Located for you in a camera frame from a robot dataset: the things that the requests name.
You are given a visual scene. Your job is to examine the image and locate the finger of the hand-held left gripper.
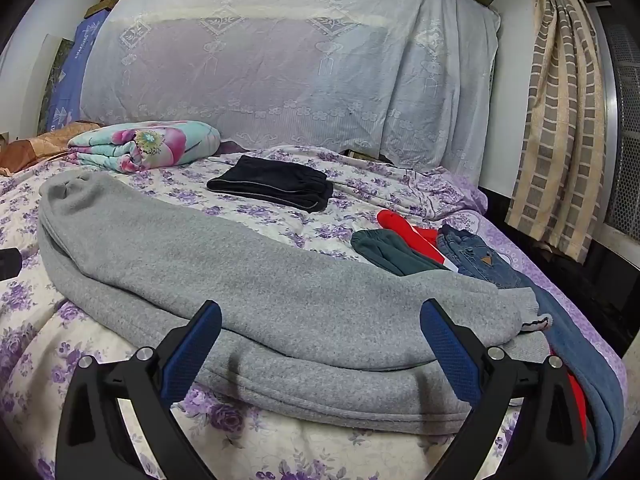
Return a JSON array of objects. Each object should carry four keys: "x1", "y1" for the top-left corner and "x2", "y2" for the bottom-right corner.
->
[{"x1": 0, "y1": 247, "x2": 22, "y2": 282}]

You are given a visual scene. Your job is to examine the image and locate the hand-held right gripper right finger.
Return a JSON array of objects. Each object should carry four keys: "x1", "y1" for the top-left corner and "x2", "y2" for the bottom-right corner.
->
[{"x1": 419, "y1": 298, "x2": 588, "y2": 480}]

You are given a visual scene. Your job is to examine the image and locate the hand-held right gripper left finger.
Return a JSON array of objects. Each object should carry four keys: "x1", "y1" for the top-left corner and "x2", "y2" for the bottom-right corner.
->
[{"x1": 55, "y1": 300, "x2": 223, "y2": 480}]

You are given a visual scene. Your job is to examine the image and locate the grey sweatshirt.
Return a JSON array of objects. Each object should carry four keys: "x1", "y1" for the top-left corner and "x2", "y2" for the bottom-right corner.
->
[{"x1": 37, "y1": 169, "x2": 553, "y2": 433}]

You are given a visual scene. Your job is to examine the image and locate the dark green pants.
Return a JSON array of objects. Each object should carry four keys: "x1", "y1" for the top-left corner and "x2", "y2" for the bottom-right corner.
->
[{"x1": 350, "y1": 229, "x2": 451, "y2": 277}]

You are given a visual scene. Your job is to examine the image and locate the black folded pants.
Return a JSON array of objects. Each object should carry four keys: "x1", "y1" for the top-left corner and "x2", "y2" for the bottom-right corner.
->
[{"x1": 206, "y1": 155, "x2": 334, "y2": 212}]

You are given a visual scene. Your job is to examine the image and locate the purple floral bed quilt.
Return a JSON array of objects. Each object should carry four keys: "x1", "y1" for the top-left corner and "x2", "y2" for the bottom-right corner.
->
[{"x1": 0, "y1": 142, "x2": 628, "y2": 480}]

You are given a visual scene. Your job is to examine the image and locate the blue jeans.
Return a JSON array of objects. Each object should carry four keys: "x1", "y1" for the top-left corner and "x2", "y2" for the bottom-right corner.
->
[{"x1": 437, "y1": 225, "x2": 623, "y2": 480}]

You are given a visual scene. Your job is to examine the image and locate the brown satin cloth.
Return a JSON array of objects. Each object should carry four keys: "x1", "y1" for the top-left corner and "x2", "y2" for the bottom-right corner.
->
[{"x1": 0, "y1": 121, "x2": 103, "y2": 177}]

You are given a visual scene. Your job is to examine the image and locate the red garment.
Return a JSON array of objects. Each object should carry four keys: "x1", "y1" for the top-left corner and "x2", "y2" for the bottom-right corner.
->
[{"x1": 376, "y1": 209, "x2": 590, "y2": 441}]

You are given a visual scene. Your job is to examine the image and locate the dark green framed board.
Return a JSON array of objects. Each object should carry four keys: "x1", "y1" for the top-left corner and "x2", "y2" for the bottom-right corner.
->
[{"x1": 37, "y1": 35, "x2": 76, "y2": 136}]

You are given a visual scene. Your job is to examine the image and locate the turquoise pink floral pillow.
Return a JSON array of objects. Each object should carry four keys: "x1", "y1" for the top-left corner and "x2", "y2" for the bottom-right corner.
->
[{"x1": 66, "y1": 120, "x2": 222, "y2": 175}]

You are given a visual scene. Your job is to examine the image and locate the blue flat box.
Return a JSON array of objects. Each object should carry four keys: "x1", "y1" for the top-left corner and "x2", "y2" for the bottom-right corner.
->
[{"x1": 45, "y1": 12, "x2": 108, "y2": 133}]

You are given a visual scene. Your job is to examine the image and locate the beige checked curtain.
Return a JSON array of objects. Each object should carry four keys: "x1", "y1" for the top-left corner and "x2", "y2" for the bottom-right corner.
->
[{"x1": 505, "y1": 0, "x2": 608, "y2": 263}]

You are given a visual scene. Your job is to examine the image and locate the perforated metal panel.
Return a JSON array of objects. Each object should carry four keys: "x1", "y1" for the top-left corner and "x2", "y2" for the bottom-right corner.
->
[{"x1": 602, "y1": 22, "x2": 640, "y2": 236}]

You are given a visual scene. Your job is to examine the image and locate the white lace cover cloth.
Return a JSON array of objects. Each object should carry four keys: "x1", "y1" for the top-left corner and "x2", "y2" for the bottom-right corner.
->
[{"x1": 80, "y1": 0, "x2": 501, "y2": 176}]

